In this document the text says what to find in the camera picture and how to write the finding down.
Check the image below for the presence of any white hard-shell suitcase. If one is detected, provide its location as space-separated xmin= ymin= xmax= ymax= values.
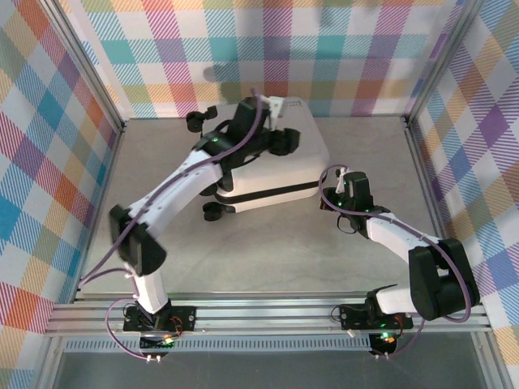
xmin=186 ymin=96 xmax=332 ymax=224

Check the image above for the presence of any aluminium table side rail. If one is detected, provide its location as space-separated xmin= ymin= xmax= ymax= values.
xmin=71 ymin=121 xmax=129 ymax=303
xmin=403 ymin=117 xmax=463 ymax=297

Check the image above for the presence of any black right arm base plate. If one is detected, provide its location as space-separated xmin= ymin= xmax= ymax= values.
xmin=337 ymin=303 xmax=414 ymax=331

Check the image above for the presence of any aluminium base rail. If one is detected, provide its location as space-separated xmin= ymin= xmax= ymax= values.
xmin=44 ymin=290 xmax=492 ymax=338

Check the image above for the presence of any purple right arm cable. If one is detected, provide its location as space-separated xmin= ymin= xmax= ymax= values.
xmin=318 ymin=164 xmax=474 ymax=361

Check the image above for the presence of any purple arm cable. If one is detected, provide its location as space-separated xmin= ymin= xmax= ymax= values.
xmin=79 ymin=87 xmax=269 ymax=362
xmin=318 ymin=164 xmax=474 ymax=361

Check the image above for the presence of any grey slotted cable duct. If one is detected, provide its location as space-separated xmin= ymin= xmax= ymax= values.
xmin=63 ymin=339 xmax=373 ymax=353

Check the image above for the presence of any aluminium frame post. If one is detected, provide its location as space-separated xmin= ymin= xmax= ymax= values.
xmin=405 ymin=0 xmax=487 ymax=127
xmin=40 ymin=0 xmax=127 ymax=135

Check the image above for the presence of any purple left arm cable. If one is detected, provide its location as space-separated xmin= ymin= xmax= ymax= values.
xmin=79 ymin=87 xmax=269 ymax=362

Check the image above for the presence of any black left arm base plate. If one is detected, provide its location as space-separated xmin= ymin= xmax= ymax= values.
xmin=122 ymin=304 xmax=199 ymax=335

